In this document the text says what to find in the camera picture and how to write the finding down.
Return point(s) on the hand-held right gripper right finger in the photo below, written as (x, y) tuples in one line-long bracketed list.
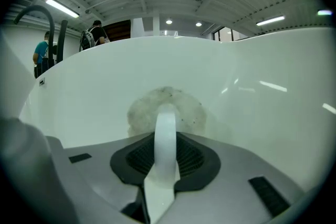
[(231, 178)]

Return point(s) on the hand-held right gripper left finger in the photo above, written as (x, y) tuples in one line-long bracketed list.
[(99, 165)]

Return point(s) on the white fluffy wiping pad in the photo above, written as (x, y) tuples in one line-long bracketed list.
[(189, 110)]

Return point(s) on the white bathtub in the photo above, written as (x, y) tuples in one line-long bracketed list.
[(236, 73)]

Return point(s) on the grey rectangular overflow cover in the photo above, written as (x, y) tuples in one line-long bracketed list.
[(42, 82)]

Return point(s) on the black and white backpack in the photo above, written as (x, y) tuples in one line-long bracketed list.
[(86, 39)]

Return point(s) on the dark wooden staircase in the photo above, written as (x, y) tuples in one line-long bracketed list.
[(118, 30)]

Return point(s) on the black gooseneck faucet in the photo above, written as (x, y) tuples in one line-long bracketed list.
[(51, 29)]

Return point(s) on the round ceiling downlight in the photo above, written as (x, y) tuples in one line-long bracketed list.
[(198, 24), (169, 21)]

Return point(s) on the white ceiling light tube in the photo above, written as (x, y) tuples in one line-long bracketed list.
[(270, 20), (62, 8), (324, 12)]

